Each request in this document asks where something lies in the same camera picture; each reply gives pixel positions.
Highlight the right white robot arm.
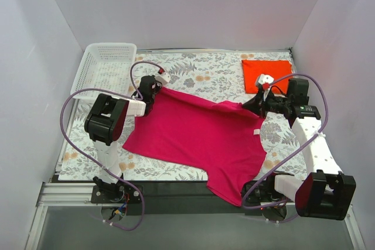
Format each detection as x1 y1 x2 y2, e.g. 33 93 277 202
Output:
242 74 356 221

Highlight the folded orange t shirt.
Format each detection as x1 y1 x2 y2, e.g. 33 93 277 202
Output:
241 59 294 95

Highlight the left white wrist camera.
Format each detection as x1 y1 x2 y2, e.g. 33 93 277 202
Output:
155 69 171 86

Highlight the white plastic basket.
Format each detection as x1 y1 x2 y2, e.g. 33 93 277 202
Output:
70 43 137 102

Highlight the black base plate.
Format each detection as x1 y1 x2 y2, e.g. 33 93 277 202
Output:
91 179 291 221

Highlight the pink t shirt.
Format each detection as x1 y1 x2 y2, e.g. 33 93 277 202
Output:
122 88 266 207

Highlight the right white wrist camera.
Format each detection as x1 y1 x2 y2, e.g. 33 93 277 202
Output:
255 74 274 101

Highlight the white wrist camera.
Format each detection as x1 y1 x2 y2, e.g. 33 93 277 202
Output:
155 69 171 86
255 74 274 101

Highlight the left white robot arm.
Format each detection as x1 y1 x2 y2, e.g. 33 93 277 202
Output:
84 76 163 203

